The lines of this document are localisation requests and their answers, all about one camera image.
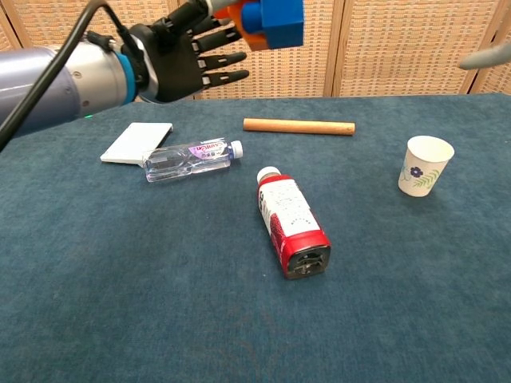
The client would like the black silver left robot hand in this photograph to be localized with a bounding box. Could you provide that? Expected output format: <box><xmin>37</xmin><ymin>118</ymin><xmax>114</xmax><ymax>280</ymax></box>
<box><xmin>121</xmin><ymin>0</ymin><xmax>251</xmax><ymax>104</ymax></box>

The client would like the blue and orange toy block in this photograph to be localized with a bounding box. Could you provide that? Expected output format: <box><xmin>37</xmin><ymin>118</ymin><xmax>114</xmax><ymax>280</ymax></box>
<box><xmin>241</xmin><ymin>0</ymin><xmax>305</xmax><ymax>50</ymax></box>

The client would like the red juice bottle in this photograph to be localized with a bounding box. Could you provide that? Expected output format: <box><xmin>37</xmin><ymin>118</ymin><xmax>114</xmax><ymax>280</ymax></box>
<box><xmin>256</xmin><ymin>166</ymin><xmax>332</xmax><ymax>280</ymax></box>

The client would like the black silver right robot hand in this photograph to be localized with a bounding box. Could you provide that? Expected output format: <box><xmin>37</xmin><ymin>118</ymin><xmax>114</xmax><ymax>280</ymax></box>
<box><xmin>458</xmin><ymin>41</ymin><xmax>511</xmax><ymax>71</ymax></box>

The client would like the woven bamboo screen panel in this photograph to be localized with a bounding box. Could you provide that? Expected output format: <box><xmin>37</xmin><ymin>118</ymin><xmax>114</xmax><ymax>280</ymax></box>
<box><xmin>175</xmin><ymin>0</ymin><xmax>345</xmax><ymax>100</ymax></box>
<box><xmin>333</xmin><ymin>0</ymin><xmax>501</xmax><ymax>97</ymax></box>
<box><xmin>3</xmin><ymin>0</ymin><xmax>192</xmax><ymax>103</ymax></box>
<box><xmin>469</xmin><ymin>27</ymin><xmax>511</xmax><ymax>95</ymax></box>
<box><xmin>0</xmin><ymin>0</ymin><xmax>22</xmax><ymax>53</ymax></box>

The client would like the white floral paper cup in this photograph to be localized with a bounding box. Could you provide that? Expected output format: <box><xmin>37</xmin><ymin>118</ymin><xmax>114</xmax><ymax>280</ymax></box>
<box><xmin>398</xmin><ymin>135</ymin><xmax>455</xmax><ymax>199</ymax></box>

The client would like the wooden round stick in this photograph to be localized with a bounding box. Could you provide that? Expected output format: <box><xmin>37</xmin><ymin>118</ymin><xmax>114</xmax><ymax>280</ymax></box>
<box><xmin>243</xmin><ymin>117</ymin><xmax>356</xmax><ymax>137</ymax></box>

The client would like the clear plastic water bottle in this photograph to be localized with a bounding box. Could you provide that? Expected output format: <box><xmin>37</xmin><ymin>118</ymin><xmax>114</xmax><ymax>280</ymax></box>
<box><xmin>142</xmin><ymin>138</ymin><xmax>244</xmax><ymax>184</ymax></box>

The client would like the blue table cloth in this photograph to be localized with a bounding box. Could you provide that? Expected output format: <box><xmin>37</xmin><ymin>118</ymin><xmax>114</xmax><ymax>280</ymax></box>
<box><xmin>0</xmin><ymin>93</ymin><xmax>511</xmax><ymax>383</ymax></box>

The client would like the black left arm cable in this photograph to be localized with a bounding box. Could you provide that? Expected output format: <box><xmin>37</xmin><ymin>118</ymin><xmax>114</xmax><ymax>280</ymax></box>
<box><xmin>0</xmin><ymin>0</ymin><xmax>135</xmax><ymax>153</ymax></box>

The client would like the orange and blue plastic toy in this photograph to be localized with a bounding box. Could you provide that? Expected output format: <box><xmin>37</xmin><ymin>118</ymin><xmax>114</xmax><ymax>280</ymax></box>
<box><xmin>214</xmin><ymin>0</ymin><xmax>273</xmax><ymax>52</ymax></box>

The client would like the white flat box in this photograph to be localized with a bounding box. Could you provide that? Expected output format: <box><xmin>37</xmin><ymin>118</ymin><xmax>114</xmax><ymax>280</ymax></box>
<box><xmin>100</xmin><ymin>122</ymin><xmax>174</xmax><ymax>166</ymax></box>

